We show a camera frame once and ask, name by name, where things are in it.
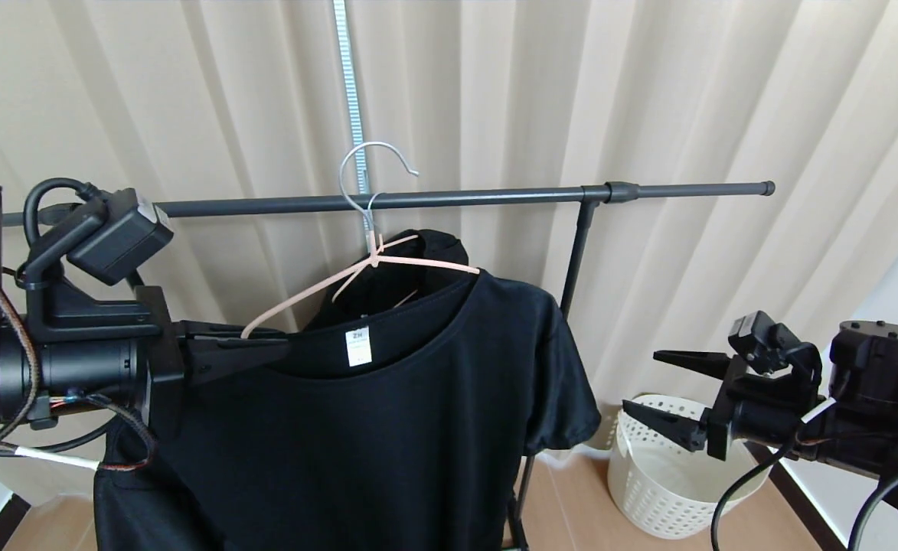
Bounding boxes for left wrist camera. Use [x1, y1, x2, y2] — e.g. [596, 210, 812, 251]
[16, 187, 175, 343]

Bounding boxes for beige curtain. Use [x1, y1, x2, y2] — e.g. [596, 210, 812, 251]
[0, 0, 898, 506]

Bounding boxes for pink clothes hanger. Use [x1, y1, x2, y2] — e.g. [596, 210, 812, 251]
[331, 191, 420, 308]
[240, 142, 482, 340]

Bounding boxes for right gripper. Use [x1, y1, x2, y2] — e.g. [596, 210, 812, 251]
[621, 349, 826, 462]

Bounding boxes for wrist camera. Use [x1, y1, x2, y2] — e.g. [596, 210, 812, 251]
[728, 310, 825, 400]
[16, 187, 175, 343]

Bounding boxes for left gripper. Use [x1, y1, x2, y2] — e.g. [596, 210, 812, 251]
[0, 285, 294, 442]

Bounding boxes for white laundry basket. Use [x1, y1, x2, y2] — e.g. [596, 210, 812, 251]
[608, 394, 771, 541]

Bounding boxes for black garment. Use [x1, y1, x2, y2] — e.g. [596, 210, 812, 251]
[94, 268, 602, 551]

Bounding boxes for black clothes rack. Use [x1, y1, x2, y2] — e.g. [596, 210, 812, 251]
[1, 181, 776, 551]

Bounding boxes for black drawstring shorts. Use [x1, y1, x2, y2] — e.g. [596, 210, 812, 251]
[303, 228, 471, 331]

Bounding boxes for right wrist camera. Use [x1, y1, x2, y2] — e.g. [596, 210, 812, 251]
[728, 310, 825, 400]

